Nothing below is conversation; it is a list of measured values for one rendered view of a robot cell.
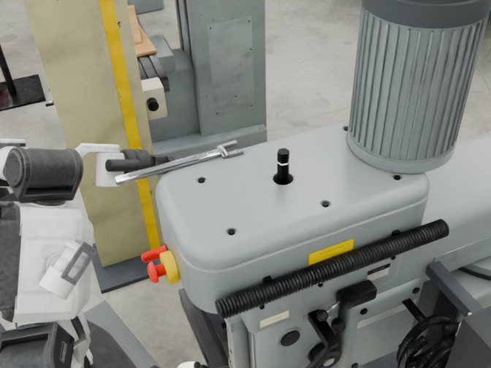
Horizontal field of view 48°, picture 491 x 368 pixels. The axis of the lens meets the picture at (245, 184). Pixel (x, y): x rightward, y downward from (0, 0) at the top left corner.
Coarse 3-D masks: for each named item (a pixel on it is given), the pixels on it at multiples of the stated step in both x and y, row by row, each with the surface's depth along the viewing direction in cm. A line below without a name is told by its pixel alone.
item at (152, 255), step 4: (156, 248) 112; (160, 248) 112; (164, 248) 112; (148, 252) 112; (152, 252) 112; (156, 252) 112; (160, 252) 112; (144, 256) 111; (148, 256) 111; (152, 256) 112; (156, 256) 112; (144, 260) 111; (148, 260) 112; (152, 260) 112
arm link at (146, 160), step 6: (138, 150) 164; (144, 150) 165; (144, 156) 163; (150, 156) 164; (156, 156) 166; (162, 156) 168; (168, 156) 168; (144, 162) 162; (150, 162) 164; (156, 162) 166; (162, 162) 167; (144, 168) 163
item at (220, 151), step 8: (224, 144) 107; (232, 144) 107; (208, 152) 106; (216, 152) 106; (224, 152) 105; (232, 152) 105; (240, 152) 105; (176, 160) 104; (184, 160) 104; (192, 160) 104; (200, 160) 104; (152, 168) 102; (160, 168) 102; (168, 168) 102; (176, 168) 103; (120, 176) 101; (128, 176) 101; (136, 176) 101; (144, 176) 101; (120, 184) 100
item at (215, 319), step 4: (208, 316) 186; (212, 316) 181; (216, 316) 176; (212, 320) 183; (216, 320) 177; (220, 320) 173; (216, 324) 179; (216, 328) 181; (220, 328) 177; (220, 332) 179; (224, 332) 176; (220, 336) 181; (224, 336) 177; (224, 340) 179
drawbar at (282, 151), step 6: (282, 150) 96; (288, 150) 96; (282, 156) 96; (288, 156) 96; (282, 162) 96; (282, 168) 97; (288, 168) 98; (282, 174) 98; (288, 174) 99; (282, 180) 99; (288, 180) 100
